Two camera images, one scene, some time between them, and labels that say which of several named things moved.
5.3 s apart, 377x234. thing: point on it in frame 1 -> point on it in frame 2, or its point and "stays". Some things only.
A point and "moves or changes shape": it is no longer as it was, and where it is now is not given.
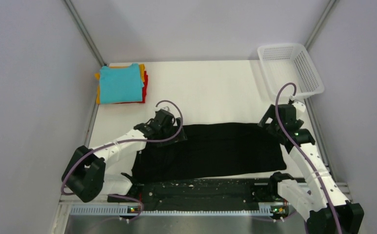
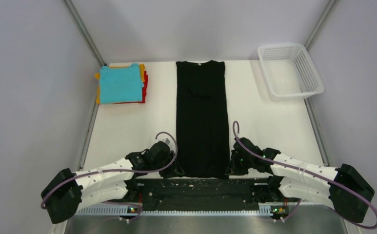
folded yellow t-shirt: [142, 69] stays
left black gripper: [181, 137] -> [173, 171]
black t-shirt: [212, 149] moves or changes shape
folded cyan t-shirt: [120, 84] stays
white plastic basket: [288, 70] stays
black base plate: [223, 191] stays
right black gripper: [271, 113] -> [233, 169]
